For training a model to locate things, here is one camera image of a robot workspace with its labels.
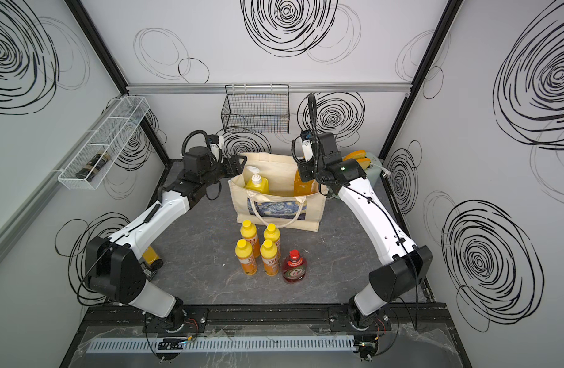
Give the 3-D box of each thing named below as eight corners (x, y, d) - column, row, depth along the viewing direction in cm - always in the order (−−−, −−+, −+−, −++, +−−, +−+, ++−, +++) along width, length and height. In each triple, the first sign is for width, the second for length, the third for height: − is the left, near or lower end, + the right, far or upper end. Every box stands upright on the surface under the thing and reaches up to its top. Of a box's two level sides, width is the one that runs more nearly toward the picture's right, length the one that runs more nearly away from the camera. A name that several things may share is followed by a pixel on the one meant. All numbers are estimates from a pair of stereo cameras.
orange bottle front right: (271, 280, 83) (268, 256, 66) (263, 271, 85) (258, 245, 68) (279, 273, 85) (278, 248, 68) (271, 263, 87) (268, 237, 70)
